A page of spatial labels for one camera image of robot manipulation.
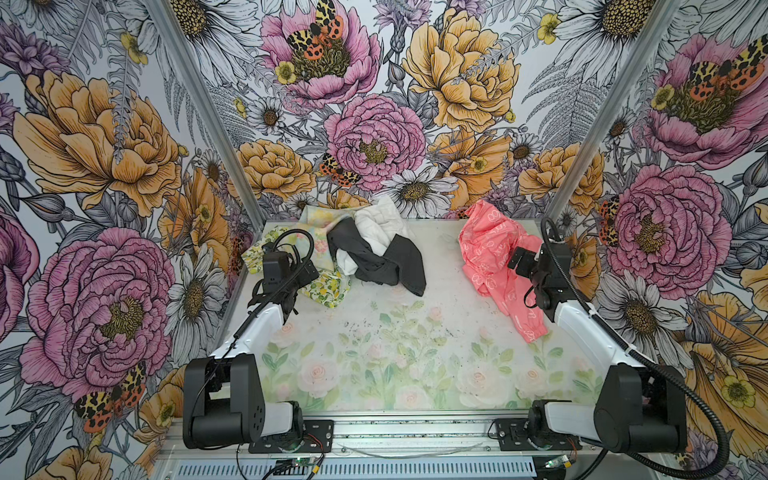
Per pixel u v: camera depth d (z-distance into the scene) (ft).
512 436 2.41
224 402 1.37
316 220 3.77
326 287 3.34
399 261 3.18
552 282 2.17
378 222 3.66
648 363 1.41
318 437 2.40
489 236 3.33
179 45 2.49
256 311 1.87
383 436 2.50
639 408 1.35
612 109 2.92
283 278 2.19
